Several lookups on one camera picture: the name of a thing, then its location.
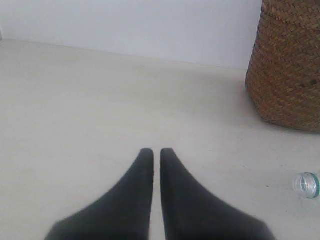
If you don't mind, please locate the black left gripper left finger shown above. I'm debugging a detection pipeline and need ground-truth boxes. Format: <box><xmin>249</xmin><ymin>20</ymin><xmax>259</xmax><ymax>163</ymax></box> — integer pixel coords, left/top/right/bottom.
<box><xmin>46</xmin><ymin>148</ymin><xmax>154</xmax><ymax>240</ymax></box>

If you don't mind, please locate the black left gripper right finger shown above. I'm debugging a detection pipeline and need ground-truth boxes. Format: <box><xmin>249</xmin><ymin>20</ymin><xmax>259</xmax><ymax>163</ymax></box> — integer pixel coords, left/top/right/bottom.
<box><xmin>160</xmin><ymin>148</ymin><xmax>275</xmax><ymax>240</ymax></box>

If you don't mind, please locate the clear plastic bottle green label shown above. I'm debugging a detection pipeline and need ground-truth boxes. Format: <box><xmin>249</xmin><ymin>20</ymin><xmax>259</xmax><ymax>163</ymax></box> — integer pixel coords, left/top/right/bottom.
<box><xmin>292</xmin><ymin>172</ymin><xmax>320</xmax><ymax>199</ymax></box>

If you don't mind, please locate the brown woven wicker basket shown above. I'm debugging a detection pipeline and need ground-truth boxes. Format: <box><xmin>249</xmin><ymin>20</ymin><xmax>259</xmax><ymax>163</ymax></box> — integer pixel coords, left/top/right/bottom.
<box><xmin>245</xmin><ymin>0</ymin><xmax>320</xmax><ymax>133</ymax></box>

